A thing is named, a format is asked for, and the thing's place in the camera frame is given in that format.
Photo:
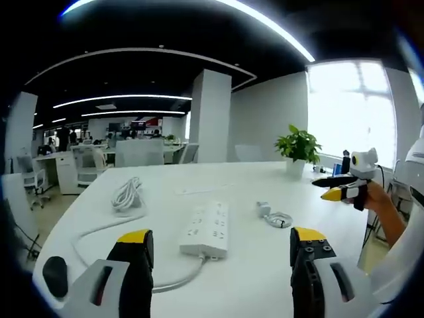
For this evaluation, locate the white mesh office chair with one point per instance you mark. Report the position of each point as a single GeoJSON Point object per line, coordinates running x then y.
{"type": "Point", "coordinates": [91, 165]}
{"type": "Point", "coordinates": [31, 179]}

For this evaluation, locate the white power strip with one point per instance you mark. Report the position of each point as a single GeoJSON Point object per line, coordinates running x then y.
{"type": "Point", "coordinates": [208, 232]}

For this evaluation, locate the white desk partition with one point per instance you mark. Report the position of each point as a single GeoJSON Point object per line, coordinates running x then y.
{"type": "Point", "coordinates": [20, 208]}

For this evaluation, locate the linear ceiling light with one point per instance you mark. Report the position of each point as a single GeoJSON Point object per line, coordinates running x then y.
{"type": "Point", "coordinates": [122, 98]}

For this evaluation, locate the black computer mouse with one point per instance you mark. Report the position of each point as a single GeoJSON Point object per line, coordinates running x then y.
{"type": "Point", "coordinates": [55, 276]}

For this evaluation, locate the white charger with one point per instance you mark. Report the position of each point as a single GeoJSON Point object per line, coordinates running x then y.
{"type": "Point", "coordinates": [263, 208]}

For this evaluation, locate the person's white sleeve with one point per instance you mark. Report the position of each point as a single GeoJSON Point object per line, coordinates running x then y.
{"type": "Point", "coordinates": [397, 265]}

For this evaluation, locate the black windowsill device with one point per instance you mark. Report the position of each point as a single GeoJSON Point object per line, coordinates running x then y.
{"type": "Point", "coordinates": [346, 162]}

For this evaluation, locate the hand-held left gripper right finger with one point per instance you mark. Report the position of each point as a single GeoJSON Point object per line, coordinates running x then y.
{"type": "Point", "coordinates": [308, 265]}

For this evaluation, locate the white background desk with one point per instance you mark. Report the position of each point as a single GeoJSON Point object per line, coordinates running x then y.
{"type": "Point", "coordinates": [61, 172]}

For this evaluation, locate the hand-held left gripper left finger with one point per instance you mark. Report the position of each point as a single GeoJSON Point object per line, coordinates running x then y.
{"type": "Point", "coordinates": [132, 265]}

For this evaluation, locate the white worn device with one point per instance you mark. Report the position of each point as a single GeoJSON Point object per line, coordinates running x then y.
{"type": "Point", "coordinates": [417, 159]}

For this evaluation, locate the blue box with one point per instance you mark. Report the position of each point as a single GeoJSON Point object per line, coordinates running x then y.
{"type": "Point", "coordinates": [337, 169]}

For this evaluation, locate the green potted plant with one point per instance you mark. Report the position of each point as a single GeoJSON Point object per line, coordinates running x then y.
{"type": "Point", "coordinates": [298, 145]}

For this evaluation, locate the person's right hand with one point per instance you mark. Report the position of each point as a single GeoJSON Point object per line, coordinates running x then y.
{"type": "Point", "coordinates": [376, 197]}

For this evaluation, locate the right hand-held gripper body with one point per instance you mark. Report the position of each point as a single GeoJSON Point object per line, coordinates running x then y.
{"type": "Point", "coordinates": [364, 164]}

